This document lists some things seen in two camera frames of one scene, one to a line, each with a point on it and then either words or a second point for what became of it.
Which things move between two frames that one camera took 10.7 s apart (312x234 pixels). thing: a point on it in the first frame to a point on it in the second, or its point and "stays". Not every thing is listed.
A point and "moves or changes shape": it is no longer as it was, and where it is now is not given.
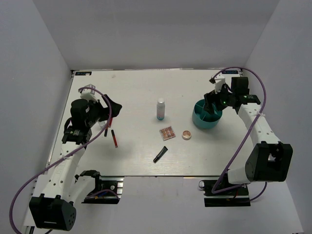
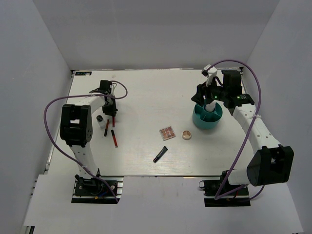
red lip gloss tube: (114, 138) stays
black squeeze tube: (160, 155) stays
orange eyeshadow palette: (167, 133) stays
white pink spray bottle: (161, 109) moves or changes shape
